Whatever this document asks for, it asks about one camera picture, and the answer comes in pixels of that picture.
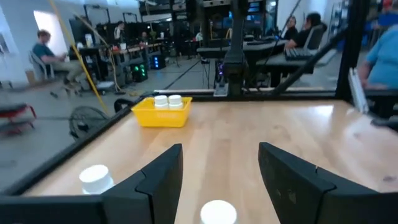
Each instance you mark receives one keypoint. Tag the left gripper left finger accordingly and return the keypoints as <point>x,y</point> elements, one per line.
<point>155,193</point>

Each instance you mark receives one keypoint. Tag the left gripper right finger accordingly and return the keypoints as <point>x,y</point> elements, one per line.
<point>298,193</point>

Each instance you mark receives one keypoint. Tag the white pill bottle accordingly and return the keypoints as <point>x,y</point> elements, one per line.
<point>217,214</point>
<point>161,101</point>
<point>94,179</point>
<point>175,101</point>

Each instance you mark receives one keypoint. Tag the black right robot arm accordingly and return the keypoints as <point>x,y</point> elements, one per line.
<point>234,62</point>

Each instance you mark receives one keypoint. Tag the yellow plastic basket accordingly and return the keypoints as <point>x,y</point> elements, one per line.
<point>161,118</point>

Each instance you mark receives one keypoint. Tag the black floor fan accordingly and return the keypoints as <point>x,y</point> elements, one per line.
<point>84,119</point>

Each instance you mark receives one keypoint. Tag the white flat panel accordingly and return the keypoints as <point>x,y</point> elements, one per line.
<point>357,90</point>

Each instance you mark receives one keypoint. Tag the computer with green lights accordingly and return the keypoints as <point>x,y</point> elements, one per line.
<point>139,71</point>

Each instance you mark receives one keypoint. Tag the computer with blue lights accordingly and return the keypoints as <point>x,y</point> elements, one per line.
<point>157,62</point>

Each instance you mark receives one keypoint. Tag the black desk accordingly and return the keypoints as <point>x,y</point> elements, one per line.
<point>264,59</point>

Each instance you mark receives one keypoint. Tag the person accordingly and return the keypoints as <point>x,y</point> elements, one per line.
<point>385,62</point>
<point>144,37</point>
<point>119,31</point>
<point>306,35</point>
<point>291,29</point>
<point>43,51</point>

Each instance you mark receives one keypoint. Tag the red stool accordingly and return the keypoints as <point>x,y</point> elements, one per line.
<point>15,110</point>

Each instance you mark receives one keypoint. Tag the white chair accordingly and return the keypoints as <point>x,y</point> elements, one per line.
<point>38,68</point>

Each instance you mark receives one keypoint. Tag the black aluminium table frame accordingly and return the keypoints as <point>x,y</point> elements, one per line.
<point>77,143</point>

